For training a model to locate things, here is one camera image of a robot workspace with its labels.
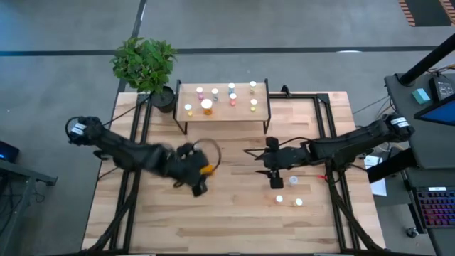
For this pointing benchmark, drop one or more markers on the black plant pot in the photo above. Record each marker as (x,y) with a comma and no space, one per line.
(163,101)

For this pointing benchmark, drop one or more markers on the large all-orange pill bottle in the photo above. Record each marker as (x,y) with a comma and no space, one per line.
(208,170)

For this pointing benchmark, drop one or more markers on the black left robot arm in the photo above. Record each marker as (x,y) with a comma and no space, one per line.
(117,149)

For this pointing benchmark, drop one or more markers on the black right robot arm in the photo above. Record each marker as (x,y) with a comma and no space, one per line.
(355,140)

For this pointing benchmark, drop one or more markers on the grey metal stand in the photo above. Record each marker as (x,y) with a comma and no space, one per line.
(28,172)

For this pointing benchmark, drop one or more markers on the black gantry post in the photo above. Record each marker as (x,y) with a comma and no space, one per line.
(426,62)
(391,165)

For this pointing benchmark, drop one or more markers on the yellow pill bottle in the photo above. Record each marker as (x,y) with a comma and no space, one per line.
(252,87)
(253,105)
(188,110)
(298,202)

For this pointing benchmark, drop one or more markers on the black computer keyboard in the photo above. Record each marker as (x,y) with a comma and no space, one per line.
(437,208)

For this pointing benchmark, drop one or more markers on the black metal mounting frame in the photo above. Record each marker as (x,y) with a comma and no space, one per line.
(136,117)
(321,121)

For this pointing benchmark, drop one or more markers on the small teal box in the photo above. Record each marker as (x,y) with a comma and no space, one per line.
(421,96)

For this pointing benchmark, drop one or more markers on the large orange bottle white cap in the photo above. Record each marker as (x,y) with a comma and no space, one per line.
(207,106)

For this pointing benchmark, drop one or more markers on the dark grey desk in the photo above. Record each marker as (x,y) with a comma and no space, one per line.
(440,245)
(409,106)

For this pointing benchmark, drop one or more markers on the black power adapter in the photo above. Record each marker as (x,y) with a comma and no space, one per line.
(440,89)

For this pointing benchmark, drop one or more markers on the wooden shelf black metal frame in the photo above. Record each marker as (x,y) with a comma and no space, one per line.
(220,115)

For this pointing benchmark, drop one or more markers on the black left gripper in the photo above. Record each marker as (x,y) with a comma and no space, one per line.
(181,165)

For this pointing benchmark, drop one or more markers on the salmon pill bottle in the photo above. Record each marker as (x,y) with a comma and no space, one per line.
(279,198)
(232,100)

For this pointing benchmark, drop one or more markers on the blue monitor screen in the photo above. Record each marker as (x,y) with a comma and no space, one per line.
(442,113)

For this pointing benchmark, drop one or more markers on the green leafy plant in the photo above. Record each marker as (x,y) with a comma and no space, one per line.
(144,64)

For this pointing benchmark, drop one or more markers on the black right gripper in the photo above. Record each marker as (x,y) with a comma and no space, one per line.
(288,156)

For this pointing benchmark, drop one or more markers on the teal pill bottle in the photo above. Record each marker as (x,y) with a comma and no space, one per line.
(214,95)

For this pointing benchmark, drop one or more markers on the large clear pill bottle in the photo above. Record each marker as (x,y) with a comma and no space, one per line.
(293,181)

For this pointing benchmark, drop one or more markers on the black electronic device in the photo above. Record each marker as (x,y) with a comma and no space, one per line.
(9,151)

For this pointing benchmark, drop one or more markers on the white paper sheet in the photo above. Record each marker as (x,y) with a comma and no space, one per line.
(378,186)

